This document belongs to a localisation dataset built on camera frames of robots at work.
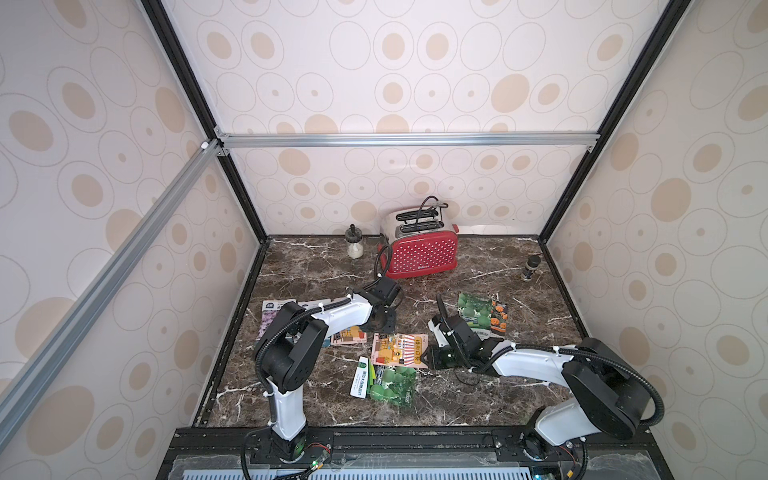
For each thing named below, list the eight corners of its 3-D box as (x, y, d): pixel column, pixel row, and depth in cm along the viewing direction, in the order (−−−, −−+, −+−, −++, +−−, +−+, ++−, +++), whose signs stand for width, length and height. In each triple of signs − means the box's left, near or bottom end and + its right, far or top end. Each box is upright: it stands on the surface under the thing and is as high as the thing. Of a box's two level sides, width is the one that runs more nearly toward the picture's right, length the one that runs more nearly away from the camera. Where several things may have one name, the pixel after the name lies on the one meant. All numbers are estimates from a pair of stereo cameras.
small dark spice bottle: (521, 281, 109) (531, 264, 101) (518, 273, 112) (528, 255, 104) (532, 281, 109) (543, 264, 101) (529, 273, 112) (539, 255, 104)
